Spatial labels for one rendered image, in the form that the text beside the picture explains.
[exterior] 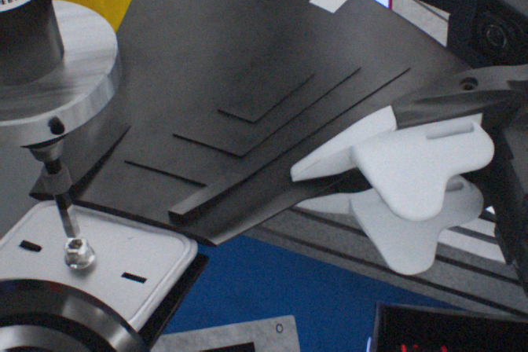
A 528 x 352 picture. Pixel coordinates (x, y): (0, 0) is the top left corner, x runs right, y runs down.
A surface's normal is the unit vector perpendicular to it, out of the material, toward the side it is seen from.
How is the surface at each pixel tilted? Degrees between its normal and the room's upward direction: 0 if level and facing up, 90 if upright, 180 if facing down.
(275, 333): 50
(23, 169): 90
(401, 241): 10
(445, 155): 6
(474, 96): 96
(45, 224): 8
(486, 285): 90
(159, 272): 8
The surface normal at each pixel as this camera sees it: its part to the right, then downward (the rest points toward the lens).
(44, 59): 0.77, 0.42
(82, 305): 0.58, -0.01
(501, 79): 0.10, -0.65
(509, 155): -0.98, 0.18
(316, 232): -0.44, 0.66
